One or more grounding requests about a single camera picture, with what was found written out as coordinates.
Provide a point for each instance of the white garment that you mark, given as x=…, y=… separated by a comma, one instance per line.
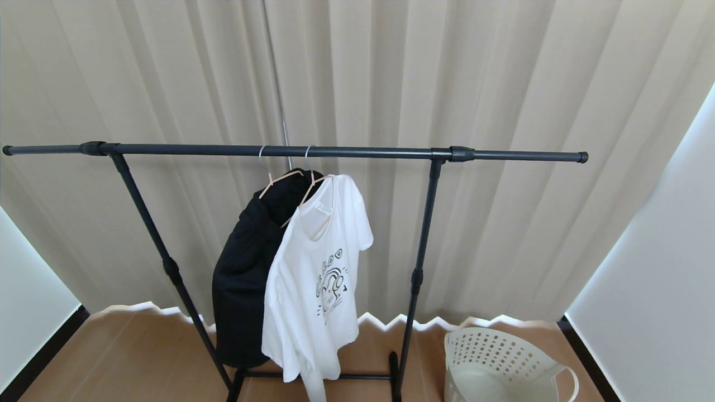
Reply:
x=296, y=312

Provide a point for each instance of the pink clothes hanger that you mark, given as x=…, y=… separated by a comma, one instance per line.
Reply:
x=271, y=181
x=309, y=184

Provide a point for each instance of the beige curtain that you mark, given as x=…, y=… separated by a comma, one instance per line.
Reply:
x=447, y=72

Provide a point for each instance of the white laundry basket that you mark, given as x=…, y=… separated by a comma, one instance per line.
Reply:
x=486, y=349

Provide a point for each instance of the black shorts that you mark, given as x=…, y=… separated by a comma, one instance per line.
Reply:
x=240, y=290

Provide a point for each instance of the black clothes rack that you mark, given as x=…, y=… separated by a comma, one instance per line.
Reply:
x=363, y=152

